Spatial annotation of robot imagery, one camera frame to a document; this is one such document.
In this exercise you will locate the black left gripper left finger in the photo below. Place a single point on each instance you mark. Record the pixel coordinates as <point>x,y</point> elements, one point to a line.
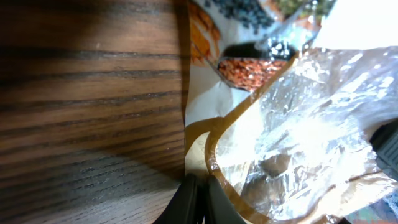
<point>182,209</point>

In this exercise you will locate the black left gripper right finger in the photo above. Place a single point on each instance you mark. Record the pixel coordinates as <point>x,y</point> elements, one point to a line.
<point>218,208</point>

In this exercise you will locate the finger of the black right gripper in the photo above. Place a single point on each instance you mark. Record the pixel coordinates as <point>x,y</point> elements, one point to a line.
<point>384,142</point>

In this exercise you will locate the clear snack pouch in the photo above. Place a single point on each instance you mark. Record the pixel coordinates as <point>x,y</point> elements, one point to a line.
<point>283,100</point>

